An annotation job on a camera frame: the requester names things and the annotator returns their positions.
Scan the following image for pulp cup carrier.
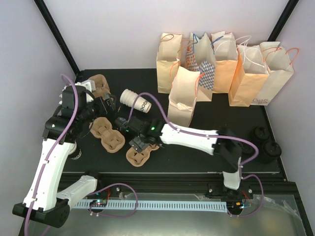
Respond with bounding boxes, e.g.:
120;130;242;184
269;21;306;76
126;144;159;167
89;74;111;98

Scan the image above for Cream Bear paper bag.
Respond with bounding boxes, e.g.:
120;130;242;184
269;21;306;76
167;66;203;127

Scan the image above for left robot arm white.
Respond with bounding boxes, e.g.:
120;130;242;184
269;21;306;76
12;79;115;228

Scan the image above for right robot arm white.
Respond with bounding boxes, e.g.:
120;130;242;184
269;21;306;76
115;117;242;198

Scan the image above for plain beige paper bag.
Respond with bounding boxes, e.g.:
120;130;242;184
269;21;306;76
156;33;183;94

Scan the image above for blue checkered paper bag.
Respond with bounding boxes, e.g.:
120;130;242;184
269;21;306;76
185;32;216;102

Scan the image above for orange bag behind right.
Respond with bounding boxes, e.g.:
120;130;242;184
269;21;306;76
228;35;269;107

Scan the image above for right Cream Bear bag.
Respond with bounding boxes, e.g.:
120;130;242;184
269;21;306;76
251;41;299;106

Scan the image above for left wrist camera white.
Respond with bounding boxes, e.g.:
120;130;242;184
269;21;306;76
81;79;96;92

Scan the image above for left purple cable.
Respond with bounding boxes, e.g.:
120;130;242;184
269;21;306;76
23;73;137;236

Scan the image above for purple cable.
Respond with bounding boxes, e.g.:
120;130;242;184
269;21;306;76
129;92;265;218
23;73;137;236

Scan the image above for pale blue cable duct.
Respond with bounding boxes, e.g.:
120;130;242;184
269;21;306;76
74;199;227;213

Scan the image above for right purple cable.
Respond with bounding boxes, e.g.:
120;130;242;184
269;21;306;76
129;92;265;218

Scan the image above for orange bag white handles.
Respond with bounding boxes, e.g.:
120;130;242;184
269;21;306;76
211;31;238;93

